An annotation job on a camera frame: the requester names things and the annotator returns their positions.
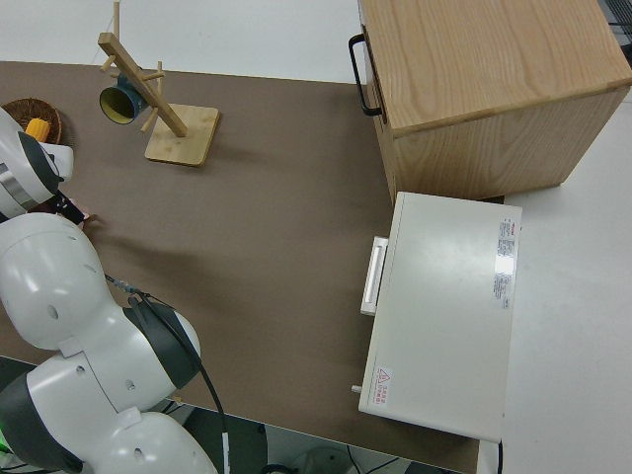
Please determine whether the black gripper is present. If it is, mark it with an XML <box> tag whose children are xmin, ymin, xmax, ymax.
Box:
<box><xmin>47</xmin><ymin>190</ymin><xmax>89</xmax><ymax>224</ymax></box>

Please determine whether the brown wicker basket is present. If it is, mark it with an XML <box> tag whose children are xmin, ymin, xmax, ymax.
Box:
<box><xmin>0</xmin><ymin>97</ymin><xmax>65</xmax><ymax>145</ymax></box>

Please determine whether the dark blue mug yellow inside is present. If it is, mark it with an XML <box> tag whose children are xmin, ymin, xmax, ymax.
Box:
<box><xmin>99</xmin><ymin>73</ymin><xmax>150</xmax><ymax>125</ymax></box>

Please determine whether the wooden mug rack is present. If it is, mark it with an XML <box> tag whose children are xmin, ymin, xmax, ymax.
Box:
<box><xmin>97</xmin><ymin>1</ymin><xmax>221</xmax><ymax>169</ymax></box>

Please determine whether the brown table mat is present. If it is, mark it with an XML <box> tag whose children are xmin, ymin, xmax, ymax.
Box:
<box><xmin>0</xmin><ymin>60</ymin><xmax>483</xmax><ymax>474</ymax></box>

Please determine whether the white toaster oven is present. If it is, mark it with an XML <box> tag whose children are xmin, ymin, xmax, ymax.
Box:
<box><xmin>350</xmin><ymin>191</ymin><xmax>524</xmax><ymax>442</ymax></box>

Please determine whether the light wooden cabinet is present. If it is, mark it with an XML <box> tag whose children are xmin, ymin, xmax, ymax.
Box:
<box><xmin>358</xmin><ymin>0</ymin><xmax>632</xmax><ymax>201</ymax></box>

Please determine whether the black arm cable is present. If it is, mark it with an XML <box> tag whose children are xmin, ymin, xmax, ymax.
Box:
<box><xmin>103</xmin><ymin>274</ymin><xmax>234</xmax><ymax>474</ymax></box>

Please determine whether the black cabinet handle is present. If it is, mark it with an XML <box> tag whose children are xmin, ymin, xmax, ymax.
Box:
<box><xmin>348</xmin><ymin>34</ymin><xmax>384</xmax><ymax>118</ymax></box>

